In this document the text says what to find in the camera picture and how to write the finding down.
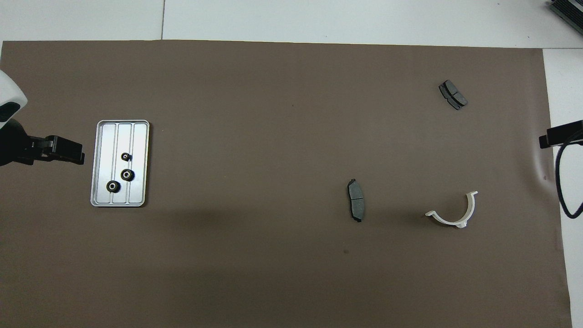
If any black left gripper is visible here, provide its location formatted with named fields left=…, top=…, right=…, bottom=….
left=0, top=118, right=86, bottom=167

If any silver metal tray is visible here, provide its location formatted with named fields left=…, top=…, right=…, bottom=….
left=90, top=120, right=151, bottom=208

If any short grey brake pad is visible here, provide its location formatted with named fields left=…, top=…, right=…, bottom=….
left=439, top=80, right=468, bottom=111

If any dark grey ribbed device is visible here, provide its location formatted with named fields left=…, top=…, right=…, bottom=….
left=549, top=0, right=583, bottom=23

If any long grey brake pad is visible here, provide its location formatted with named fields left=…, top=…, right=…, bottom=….
left=347, top=179, right=366, bottom=223

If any brown table mat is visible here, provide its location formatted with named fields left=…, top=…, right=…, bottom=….
left=0, top=40, right=572, bottom=328

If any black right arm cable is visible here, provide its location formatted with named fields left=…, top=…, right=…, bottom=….
left=553, top=132, right=583, bottom=219

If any white curved plastic bracket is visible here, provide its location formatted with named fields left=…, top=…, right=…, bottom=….
left=424, top=191, right=479, bottom=229

